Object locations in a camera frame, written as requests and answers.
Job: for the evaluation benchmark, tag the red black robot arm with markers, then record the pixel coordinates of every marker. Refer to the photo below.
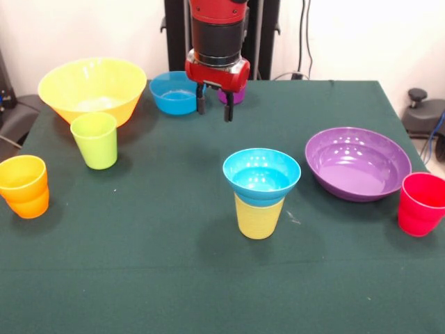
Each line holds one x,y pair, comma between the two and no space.
217,35

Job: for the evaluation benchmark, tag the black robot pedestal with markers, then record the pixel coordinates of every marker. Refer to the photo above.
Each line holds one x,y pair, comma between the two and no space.
177,35

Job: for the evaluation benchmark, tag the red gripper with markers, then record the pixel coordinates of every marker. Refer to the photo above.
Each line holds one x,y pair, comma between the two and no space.
219,76

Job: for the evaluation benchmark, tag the purple cup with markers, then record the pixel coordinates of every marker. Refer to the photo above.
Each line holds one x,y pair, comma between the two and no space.
239,98

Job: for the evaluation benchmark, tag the large yellow bowl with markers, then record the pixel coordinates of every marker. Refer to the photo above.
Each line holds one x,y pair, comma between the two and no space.
90,83

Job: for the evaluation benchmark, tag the yellow-green cup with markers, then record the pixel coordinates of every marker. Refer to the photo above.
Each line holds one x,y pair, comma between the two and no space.
257,222

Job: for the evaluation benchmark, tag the orange cup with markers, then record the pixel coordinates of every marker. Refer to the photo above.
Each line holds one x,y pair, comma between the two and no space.
24,202

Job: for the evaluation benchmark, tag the black equipment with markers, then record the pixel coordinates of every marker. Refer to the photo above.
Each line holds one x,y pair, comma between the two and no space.
4,87

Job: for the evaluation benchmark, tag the dark green tablecloth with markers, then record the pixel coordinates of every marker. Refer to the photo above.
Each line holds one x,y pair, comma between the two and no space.
139,261

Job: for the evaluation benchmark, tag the purple bowl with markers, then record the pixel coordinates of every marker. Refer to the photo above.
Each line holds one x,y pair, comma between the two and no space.
358,167

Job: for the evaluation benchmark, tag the blue bowl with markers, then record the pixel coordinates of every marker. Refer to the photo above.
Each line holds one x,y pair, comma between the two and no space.
170,101

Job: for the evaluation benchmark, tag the green cup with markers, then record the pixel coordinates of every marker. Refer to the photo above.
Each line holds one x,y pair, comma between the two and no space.
99,149

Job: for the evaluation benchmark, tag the pink cup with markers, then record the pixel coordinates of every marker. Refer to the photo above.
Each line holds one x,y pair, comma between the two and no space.
417,215

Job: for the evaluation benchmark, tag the cyan bowl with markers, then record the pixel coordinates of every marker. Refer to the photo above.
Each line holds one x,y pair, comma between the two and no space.
260,195

